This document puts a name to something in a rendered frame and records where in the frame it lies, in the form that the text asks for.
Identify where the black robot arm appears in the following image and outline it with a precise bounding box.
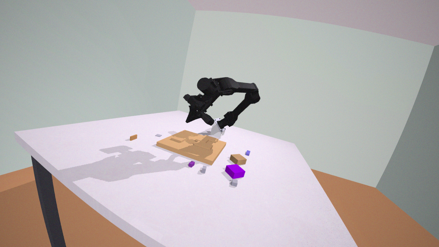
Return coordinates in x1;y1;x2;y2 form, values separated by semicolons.
187;77;260;129

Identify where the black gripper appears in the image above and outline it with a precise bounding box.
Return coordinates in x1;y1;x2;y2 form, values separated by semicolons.
183;94;214;125

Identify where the tan block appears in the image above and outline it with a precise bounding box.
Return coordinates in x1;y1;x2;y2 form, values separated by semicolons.
230;154;247;165

